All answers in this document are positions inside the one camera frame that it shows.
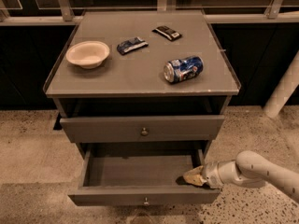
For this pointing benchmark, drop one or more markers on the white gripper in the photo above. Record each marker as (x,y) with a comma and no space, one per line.
(211,175)

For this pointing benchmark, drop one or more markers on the grey drawer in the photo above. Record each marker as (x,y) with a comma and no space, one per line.
(138,177)
(142,129)

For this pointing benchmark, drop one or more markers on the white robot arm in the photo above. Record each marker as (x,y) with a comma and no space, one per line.
(248,170)

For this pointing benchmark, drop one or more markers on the grey drawer cabinet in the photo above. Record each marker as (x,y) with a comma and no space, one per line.
(133,85)

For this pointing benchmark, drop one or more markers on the grey top drawer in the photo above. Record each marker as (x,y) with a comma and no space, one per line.
(142,129)

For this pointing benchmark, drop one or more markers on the blue crushed soda can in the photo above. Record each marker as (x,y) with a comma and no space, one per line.
(179,70)

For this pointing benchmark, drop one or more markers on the white diagonal pole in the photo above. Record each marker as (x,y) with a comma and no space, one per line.
(284,90)

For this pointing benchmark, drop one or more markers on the black snack packet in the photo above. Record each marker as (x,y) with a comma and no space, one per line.
(167,32)

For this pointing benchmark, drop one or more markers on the blue snack packet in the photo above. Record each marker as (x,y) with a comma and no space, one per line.
(130,45)

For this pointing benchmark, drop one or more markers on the white paper bowl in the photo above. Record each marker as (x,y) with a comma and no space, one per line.
(88,54)

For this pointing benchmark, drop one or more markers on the metal railing frame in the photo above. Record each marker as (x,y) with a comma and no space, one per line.
(57,12)

